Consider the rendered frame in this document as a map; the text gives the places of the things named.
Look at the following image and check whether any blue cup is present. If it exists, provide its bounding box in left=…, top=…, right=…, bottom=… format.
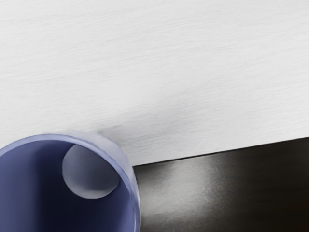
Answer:
left=0, top=130, right=141, bottom=232

